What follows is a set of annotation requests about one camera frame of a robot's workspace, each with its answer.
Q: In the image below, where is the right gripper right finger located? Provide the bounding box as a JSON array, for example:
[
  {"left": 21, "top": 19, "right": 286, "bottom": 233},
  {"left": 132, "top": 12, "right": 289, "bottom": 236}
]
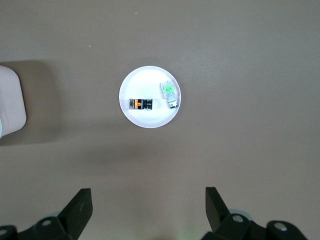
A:
[{"left": 202, "top": 186, "right": 310, "bottom": 240}]

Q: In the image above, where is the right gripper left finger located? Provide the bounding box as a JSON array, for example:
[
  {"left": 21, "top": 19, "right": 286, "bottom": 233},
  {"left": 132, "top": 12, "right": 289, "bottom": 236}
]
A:
[{"left": 0, "top": 188, "right": 94, "bottom": 240}]

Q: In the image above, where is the orange and black switch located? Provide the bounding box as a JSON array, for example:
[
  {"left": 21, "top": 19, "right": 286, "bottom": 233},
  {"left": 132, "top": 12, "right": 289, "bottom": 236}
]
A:
[{"left": 128, "top": 97, "right": 154, "bottom": 111}]

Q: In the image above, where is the white lidded storage box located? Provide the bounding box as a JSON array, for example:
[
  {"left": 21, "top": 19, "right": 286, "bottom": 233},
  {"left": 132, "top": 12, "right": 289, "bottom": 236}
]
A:
[{"left": 0, "top": 65, "right": 27, "bottom": 138}]

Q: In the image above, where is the pink round plate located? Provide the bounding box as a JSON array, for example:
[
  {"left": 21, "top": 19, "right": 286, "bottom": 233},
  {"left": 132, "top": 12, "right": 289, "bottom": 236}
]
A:
[{"left": 118, "top": 65, "right": 183, "bottom": 129}]

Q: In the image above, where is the brown table cover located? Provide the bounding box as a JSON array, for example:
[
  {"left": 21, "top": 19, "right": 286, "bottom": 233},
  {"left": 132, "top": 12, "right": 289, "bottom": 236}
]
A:
[{"left": 0, "top": 0, "right": 320, "bottom": 240}]

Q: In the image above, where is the green and white switch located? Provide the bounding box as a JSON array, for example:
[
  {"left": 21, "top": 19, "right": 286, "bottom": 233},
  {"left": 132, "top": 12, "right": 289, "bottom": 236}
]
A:
[{"left": 159, "top": 81, "right": 180, "bottom": 110}]

